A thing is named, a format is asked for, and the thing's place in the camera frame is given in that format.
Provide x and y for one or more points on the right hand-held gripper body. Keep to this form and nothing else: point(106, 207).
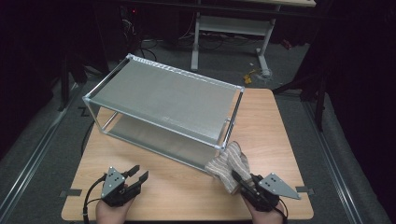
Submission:
point(264, 196)

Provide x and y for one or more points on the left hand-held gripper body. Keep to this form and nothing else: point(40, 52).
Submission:
point(113, 186)

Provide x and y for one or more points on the striped beige cloth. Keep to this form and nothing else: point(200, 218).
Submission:
point(225, 168)

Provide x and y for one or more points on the metal rack with grey shelves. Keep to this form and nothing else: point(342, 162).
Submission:
point(165, 96)

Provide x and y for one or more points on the person's right hand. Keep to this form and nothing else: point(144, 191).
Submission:
point(267, 217)

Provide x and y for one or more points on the person's left hand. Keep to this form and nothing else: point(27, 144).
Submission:
point(112, 214)

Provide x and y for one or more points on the grey tape strip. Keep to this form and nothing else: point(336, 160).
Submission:
point(306, 189)
point(71, 193)

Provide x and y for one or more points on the black metal stand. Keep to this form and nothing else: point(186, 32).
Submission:
point(320, 102)
point(64, 84)

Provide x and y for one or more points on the small yellow object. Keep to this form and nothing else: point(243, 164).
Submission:
point(247, 78)

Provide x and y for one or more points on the small red object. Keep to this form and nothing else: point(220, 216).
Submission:
point(287, 44)

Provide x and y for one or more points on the grey floor rail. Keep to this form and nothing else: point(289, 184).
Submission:
point(333, 165)
point(34, 152)

